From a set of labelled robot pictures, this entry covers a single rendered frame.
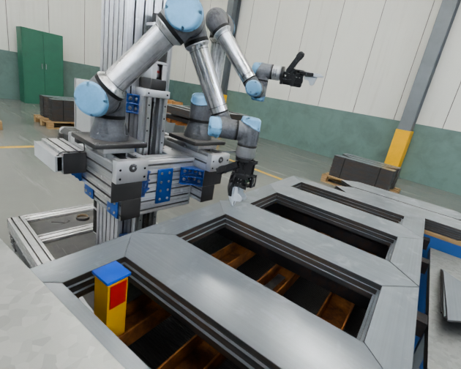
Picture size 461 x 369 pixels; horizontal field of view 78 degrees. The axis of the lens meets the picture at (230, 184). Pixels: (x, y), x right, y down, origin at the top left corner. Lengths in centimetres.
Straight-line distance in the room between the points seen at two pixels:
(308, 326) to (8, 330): 53
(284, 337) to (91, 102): 91
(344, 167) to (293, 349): 495
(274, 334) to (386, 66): 788
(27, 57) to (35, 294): 974
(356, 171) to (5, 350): 528
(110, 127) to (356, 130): 746
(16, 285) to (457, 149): 781
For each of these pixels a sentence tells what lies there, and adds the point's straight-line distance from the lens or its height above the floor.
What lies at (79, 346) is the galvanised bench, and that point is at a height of 105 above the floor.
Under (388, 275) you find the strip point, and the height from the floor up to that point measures 86.
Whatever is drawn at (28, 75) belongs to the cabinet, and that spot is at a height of 76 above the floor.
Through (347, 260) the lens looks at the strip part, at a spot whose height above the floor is 86.
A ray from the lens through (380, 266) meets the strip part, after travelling 106.
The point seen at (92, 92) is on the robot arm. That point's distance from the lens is 109.
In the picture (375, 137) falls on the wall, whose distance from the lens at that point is 814.
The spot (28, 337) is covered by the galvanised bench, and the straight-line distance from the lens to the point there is 37.
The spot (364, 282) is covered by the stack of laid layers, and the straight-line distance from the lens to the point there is 97.
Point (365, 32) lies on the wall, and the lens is 863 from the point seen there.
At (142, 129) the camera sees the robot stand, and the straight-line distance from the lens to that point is 145.
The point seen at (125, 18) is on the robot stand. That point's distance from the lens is 149.
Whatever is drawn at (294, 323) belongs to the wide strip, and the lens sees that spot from 70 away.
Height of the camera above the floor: 131
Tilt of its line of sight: 18 degrees down
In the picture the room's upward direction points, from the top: 10 degrees clockwise
